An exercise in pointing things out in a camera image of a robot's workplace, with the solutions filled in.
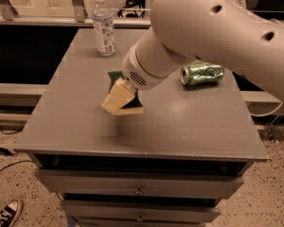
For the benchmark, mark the clear plastic water bottle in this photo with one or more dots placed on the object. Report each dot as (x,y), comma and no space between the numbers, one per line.
(103,23)

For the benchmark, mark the top drawer knob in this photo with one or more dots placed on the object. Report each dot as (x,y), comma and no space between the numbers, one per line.
(138,192)

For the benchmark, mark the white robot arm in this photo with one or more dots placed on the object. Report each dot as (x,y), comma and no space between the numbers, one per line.
(217,31)

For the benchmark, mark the drawer knob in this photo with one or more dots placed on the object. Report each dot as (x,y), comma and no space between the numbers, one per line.
(138,192)
(140,218)

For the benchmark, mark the metal railing frame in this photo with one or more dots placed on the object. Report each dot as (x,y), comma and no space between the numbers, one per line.
(127,13)

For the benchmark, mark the crushed green soda can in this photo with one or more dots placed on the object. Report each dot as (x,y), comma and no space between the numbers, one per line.
(201,73)

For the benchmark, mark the black and white sneaker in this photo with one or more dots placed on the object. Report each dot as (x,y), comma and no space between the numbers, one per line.
(10,213)

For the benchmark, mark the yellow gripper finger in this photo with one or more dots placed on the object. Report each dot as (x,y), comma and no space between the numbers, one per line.
(121,94)

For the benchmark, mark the grey drawer cabinet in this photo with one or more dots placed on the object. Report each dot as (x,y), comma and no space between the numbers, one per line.
(187,151)

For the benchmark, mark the green and yellow sponge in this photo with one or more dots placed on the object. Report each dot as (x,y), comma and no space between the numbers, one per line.
(133,107)

